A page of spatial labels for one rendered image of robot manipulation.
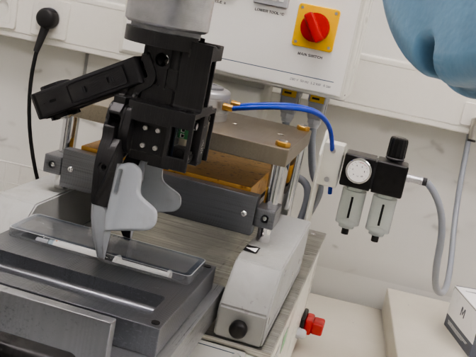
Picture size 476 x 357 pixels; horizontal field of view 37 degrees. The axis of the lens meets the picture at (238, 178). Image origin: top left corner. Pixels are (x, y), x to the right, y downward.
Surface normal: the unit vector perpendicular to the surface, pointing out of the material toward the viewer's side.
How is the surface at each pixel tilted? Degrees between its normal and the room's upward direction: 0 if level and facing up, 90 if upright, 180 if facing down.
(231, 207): 90
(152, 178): 101
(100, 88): 89
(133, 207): 79
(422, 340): 0
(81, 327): 90
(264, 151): 90
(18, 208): 41
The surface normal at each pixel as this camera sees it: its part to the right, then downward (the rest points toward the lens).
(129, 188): -0.19, 0.00
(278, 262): 0.19, -0.95
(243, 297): 0.00, -0.61
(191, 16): 0.53, 0.30
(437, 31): -0.94, -0.16
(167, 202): -0.20, 0.37
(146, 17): -0.40, 0.14
